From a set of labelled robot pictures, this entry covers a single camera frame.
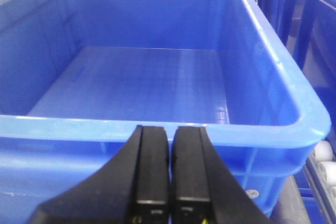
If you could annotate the blue crate centre shelf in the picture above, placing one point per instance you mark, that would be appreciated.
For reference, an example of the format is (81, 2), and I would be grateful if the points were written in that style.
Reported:
(77, 77)

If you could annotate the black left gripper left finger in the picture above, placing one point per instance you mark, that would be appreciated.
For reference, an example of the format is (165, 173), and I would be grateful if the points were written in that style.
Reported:
(132, 187)

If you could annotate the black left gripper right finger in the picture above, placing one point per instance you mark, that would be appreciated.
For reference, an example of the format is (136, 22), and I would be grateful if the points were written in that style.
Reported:
(203, 188)

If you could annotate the blue crate right of wrist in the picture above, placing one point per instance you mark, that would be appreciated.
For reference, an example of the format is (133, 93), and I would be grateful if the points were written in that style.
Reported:
(307, 29)

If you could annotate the white conveyor rollers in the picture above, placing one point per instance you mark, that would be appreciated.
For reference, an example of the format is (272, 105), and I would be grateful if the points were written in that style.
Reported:
(323, 155)

